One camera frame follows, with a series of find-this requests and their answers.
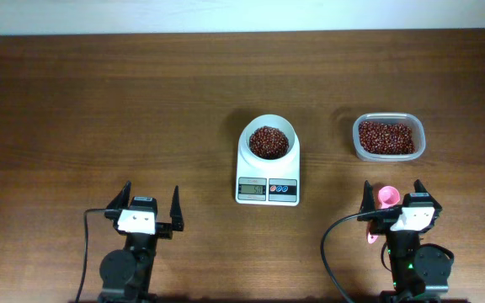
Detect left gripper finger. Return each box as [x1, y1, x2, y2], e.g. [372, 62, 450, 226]
[169, 186, 184, 231]
[106, 181, 131, 210]

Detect pink measuring scoop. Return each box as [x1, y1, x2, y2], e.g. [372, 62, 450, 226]
[366, 186, 400, 244]

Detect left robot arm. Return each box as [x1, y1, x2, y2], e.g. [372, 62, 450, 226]
[98, 182, 184, 303]

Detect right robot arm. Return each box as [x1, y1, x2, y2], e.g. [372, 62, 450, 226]
[359, 180, 454, 303]

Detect white digital kitchen scale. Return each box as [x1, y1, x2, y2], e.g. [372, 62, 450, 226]
[235, 131, 301, 206]

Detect clear plastic bean container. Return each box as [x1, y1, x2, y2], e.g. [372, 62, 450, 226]
[352, 113, 426, 162]

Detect white round bowl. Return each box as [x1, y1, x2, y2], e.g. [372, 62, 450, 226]
[237, 114, 300, 164]

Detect red beans in bowl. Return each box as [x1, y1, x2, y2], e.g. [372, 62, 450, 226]
[249, 126, 290, 160]

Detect right black cable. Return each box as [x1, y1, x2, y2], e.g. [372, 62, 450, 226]
[319, 209, 402, 303]

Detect black cable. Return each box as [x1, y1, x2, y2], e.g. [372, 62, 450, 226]
[75, 208, 120, 303]
[319, 209, 402, 303]

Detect left black cable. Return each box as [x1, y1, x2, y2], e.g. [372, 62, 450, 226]
[75, 208, 120, 303]

